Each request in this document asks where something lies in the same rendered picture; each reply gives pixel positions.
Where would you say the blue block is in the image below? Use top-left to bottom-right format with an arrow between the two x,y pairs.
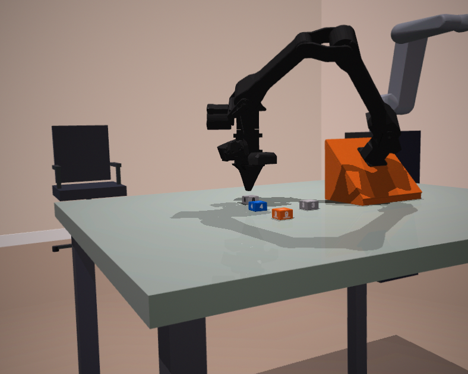
248,201 -> 267,211

